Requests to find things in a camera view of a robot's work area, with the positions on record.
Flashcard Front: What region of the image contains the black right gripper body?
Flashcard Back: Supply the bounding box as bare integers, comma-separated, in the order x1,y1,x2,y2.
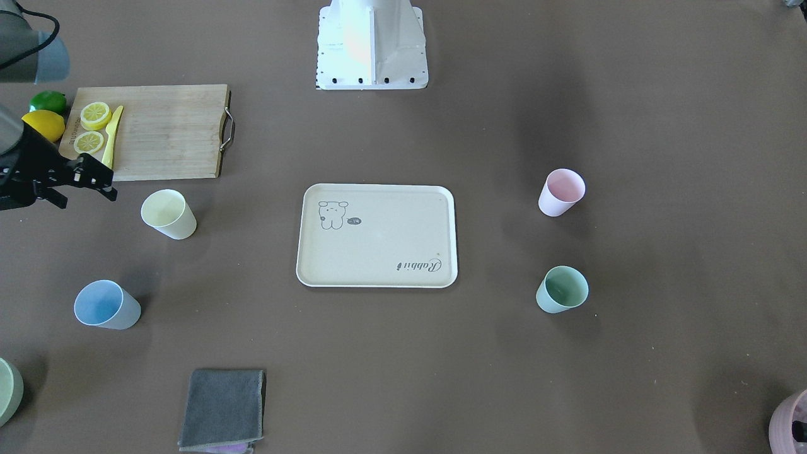
1,120,75,211

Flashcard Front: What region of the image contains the cream yellow plastic cup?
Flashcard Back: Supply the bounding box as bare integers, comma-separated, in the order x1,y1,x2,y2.
139,189,198,240

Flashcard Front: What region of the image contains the pink plastic cup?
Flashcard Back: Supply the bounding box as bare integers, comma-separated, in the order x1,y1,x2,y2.
537,168,587,218

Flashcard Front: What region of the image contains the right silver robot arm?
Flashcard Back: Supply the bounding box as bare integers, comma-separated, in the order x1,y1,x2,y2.
1,1,117,210

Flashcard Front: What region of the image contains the beige rabbit print tray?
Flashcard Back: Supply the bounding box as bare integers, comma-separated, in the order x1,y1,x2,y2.
295,183,458,288

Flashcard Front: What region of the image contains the yellow plastic knife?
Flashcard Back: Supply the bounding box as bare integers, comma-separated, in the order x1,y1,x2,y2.
101,105,124,170

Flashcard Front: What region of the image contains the lower lemon half slice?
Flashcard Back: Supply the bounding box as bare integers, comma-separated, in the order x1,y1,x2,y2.
73,131,105,154

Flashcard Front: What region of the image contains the lemon half slice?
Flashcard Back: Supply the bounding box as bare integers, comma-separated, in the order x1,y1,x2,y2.
73,131,105,154
79,102,112,131

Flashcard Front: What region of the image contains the upper whole yellow lemon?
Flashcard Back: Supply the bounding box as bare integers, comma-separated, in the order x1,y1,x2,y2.
22,110,66,142

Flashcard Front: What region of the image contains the upper lemon half slice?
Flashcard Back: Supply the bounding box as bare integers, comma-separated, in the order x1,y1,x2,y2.
79,102,112,131

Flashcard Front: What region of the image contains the green lime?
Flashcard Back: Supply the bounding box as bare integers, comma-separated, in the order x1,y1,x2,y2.
29,90,67,115

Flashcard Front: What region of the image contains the bamboo cutting board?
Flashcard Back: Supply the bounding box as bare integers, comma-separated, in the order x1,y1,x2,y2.
59,84,231,182

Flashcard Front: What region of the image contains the light blue plastic cup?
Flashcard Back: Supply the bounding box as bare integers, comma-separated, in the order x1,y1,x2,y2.
73,281,142,330

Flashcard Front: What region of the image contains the pale green bowl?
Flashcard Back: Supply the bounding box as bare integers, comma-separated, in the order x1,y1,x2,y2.
0,358,24,426

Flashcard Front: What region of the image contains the grey folded cloth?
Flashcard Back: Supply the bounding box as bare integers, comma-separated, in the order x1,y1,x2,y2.
178,368,265,453

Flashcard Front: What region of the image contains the mint green plastic cup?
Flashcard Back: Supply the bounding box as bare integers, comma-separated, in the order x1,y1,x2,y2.
536,265,589,313

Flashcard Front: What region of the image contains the pink mixing bowl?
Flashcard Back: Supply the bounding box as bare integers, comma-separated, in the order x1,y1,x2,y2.
769,390,806,453

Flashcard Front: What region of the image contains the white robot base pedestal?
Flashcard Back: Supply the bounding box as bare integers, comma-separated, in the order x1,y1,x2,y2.
315,1,429,90

